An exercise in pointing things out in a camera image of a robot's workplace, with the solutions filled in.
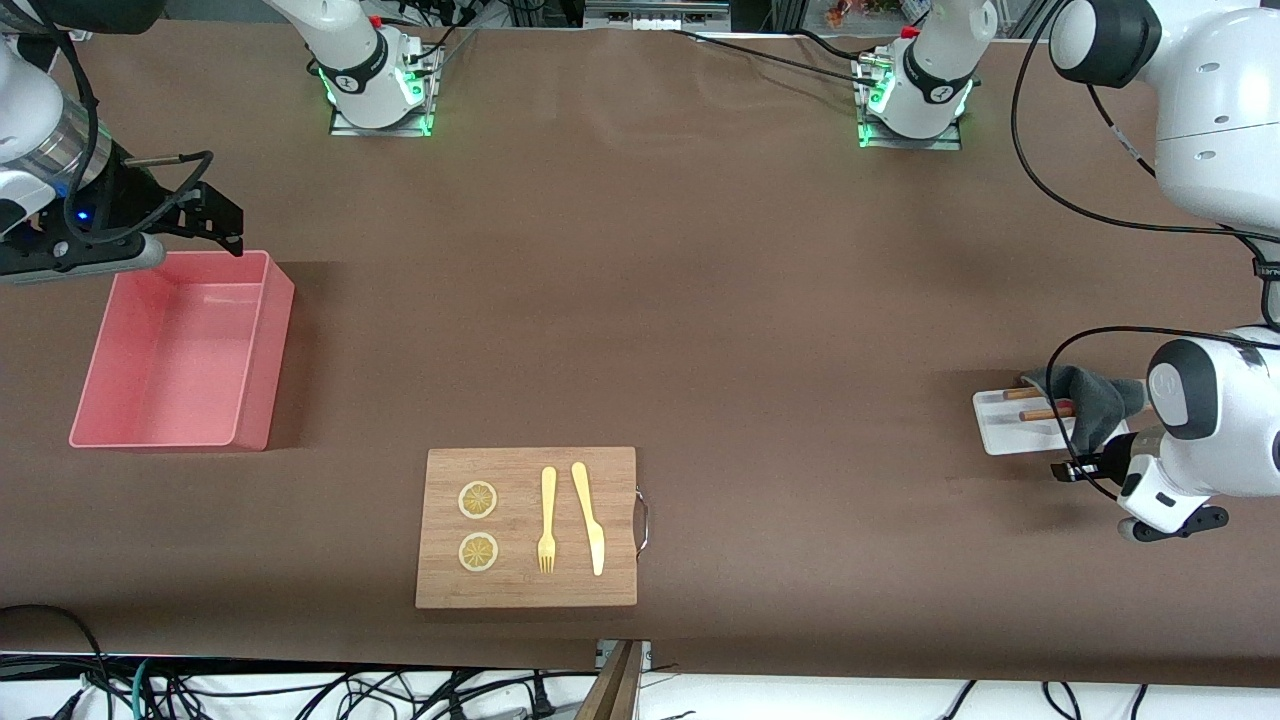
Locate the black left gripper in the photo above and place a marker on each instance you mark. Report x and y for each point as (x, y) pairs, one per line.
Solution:
(1103, 464)

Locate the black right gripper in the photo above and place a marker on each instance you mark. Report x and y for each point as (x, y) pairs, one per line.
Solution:
(137, 197)

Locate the grey cloth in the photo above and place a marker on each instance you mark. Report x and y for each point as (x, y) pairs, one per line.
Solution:
(1095, 405)

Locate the white rack base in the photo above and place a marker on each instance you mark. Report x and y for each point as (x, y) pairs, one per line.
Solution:
(1000, 435)

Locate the pink plastic bin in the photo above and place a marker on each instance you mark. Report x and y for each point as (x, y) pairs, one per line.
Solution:
(170, 350)

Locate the yellow lemon slice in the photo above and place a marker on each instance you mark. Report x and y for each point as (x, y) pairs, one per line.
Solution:
(478, 552)
(477, 500)

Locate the yellow plastic fork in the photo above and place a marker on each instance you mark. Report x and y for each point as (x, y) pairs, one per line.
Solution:
(548, 490)

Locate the wooden cutting board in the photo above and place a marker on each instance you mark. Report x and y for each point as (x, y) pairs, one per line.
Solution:
(620, 480)

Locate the yellow plastic knife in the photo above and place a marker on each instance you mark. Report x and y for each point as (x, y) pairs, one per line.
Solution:
(595, 545)

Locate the aluminium table profile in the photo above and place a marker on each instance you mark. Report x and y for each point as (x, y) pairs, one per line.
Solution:
(612, 695)

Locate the black power plug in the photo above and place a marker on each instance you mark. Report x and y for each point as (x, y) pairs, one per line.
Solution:
(542, 705)

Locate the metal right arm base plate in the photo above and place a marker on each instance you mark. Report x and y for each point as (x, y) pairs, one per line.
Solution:
(380, 131)

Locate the metal table corner bracket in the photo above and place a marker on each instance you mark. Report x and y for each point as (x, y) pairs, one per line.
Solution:
(88, 33)

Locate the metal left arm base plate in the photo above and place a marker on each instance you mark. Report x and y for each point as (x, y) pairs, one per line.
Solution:
(910, 144)

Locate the aluminium frame bar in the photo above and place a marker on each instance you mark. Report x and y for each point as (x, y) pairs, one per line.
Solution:
(650, 18)

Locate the metal profile bracket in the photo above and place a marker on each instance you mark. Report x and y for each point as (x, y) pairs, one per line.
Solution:
(603, 652)

